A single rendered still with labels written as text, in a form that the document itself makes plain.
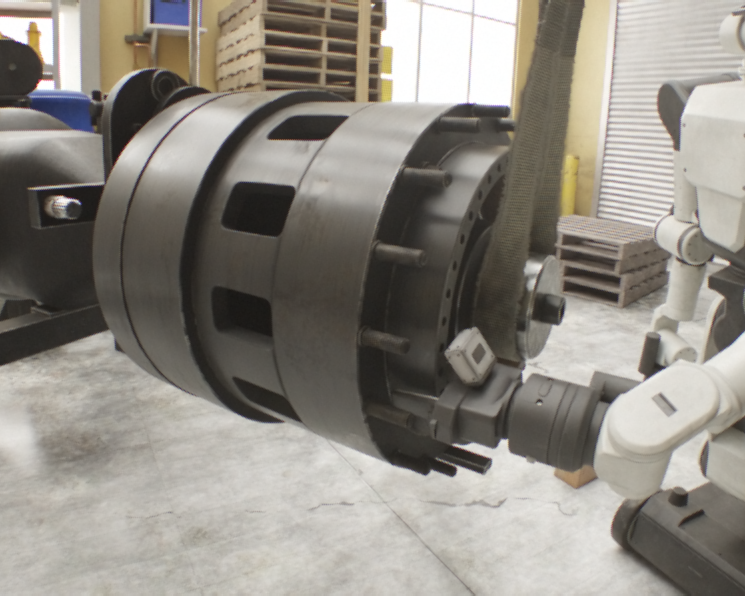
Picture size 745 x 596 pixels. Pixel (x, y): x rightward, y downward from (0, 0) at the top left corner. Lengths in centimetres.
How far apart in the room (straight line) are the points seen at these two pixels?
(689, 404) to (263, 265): 46
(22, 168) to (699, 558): 181
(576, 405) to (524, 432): 6
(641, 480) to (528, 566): 104
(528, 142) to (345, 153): 21
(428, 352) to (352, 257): 13
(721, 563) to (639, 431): 100
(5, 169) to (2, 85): 159
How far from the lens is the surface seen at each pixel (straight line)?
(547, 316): 72
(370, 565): 152
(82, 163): 128
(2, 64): 303
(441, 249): 57
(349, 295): 55
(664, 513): 156
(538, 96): 66
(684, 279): 125
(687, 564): 154
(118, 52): 519
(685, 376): 55
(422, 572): 151
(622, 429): 51
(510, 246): 66
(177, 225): 72
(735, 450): 125
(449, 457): 86
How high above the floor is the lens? 105
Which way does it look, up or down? 16 degrees down
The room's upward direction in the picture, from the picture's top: 3 degrees clockwise
